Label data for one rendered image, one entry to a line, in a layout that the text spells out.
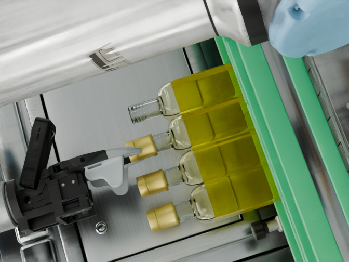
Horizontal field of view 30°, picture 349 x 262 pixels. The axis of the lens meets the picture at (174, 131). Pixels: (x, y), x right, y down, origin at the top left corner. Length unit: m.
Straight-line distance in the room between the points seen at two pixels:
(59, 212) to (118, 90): 0.31
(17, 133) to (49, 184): 0.23
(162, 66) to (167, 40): 0.73
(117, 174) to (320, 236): 0.32
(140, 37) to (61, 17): 0.06
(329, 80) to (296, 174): 0.14
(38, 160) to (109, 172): 0.11
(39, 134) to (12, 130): 0.18
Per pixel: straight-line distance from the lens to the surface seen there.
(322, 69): 0.92
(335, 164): 0.90
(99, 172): 1.00
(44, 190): 1.02
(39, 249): 1.16
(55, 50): 0.49
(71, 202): 1.00
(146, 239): 1.13
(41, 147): 1.03
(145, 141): 1.02
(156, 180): 1.00
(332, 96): 0.91
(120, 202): 1.15
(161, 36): 0.48
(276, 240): 1.16
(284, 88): 0.92
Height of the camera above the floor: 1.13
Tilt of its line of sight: 3 degrees down
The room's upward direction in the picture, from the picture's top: 107 degrees counter-clockwise
